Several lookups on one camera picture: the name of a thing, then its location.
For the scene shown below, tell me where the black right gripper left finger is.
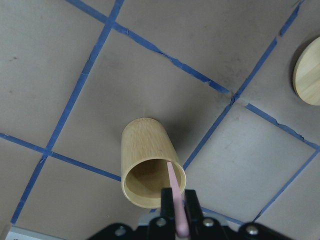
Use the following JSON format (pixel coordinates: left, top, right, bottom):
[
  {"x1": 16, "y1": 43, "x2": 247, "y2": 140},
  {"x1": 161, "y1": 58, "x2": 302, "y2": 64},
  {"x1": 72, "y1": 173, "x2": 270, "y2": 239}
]
[{"x1": 160, "y1": 187, "x2": 175, "y2": 220}]

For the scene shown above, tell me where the bamboo wooden cup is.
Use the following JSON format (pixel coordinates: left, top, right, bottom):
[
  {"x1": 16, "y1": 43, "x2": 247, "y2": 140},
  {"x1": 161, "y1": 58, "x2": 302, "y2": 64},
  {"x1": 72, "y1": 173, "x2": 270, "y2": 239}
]
[{"x1": 121, "y1": 117, "x2": 187, "y2": 209}]

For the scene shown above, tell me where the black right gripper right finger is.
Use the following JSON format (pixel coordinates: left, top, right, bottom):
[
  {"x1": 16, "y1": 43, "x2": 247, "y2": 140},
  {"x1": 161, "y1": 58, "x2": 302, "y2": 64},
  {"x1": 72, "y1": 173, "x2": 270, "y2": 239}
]
[{"x1": 184, "y1": 189, "x2": 203, "y2": 225}]

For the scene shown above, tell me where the wooden mug tree stand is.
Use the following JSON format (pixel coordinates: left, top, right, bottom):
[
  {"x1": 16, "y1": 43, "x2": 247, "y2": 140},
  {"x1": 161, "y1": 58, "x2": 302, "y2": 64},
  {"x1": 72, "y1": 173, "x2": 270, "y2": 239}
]
[{"x1": 292, "y1": 37, "x2": 320, "y2": 106}]

